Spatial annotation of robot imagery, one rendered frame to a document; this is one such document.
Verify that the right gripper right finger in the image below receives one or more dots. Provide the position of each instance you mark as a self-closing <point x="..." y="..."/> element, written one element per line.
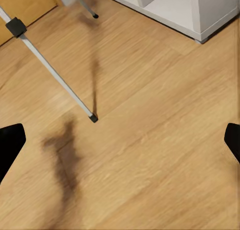
<point x="232" y="139"/>

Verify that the door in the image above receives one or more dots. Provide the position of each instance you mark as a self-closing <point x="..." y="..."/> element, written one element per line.
<point x="28" y="11"/>

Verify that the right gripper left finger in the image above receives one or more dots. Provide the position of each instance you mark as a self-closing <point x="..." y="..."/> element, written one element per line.
<point x="12" y="140"/>

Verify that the camera tripod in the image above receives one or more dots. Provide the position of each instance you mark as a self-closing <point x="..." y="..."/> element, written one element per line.
<point x="18" y="29"/>

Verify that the bookcase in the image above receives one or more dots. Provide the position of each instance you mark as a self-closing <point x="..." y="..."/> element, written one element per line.
<point x="195" y="18"/>

